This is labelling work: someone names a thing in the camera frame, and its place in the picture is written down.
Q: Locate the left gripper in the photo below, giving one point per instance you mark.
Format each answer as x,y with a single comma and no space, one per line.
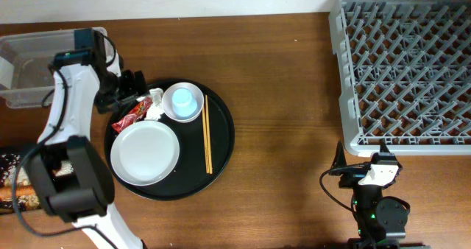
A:
104,102

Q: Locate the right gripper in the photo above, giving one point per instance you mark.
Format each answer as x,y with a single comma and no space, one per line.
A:
340,159

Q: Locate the white tissue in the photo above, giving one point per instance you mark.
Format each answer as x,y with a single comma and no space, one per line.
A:
154,101

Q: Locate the white plate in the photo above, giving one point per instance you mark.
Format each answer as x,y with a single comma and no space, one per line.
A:
145,153

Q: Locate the orange carrot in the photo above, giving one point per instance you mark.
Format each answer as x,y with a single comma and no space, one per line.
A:
14,193

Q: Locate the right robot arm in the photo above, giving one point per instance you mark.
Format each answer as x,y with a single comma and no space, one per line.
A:
381,219

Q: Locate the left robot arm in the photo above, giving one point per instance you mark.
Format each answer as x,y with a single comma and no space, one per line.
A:
84,198

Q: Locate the grey dishwasher rack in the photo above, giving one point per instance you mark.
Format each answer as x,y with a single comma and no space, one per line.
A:
404,70

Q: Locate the black waste bin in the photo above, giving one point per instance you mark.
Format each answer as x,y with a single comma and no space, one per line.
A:
26,197

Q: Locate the red snack wrapper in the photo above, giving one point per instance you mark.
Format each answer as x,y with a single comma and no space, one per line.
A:
137,113

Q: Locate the white bowl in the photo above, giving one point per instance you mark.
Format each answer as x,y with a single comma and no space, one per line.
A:
167,104

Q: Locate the light blue cup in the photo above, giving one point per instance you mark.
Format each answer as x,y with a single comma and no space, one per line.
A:
183,103

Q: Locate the round black tray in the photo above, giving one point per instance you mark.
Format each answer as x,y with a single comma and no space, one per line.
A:
189,176

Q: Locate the wooden chopstick left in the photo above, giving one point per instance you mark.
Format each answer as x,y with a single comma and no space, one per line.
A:
205,140

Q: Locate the wooden chopstick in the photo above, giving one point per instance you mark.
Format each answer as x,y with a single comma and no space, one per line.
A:
205,140
207,137

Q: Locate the wooden chopstick right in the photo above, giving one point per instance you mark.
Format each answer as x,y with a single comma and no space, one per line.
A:
207,137

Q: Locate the clear plastic bin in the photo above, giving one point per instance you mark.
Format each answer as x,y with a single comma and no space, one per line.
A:
29,80

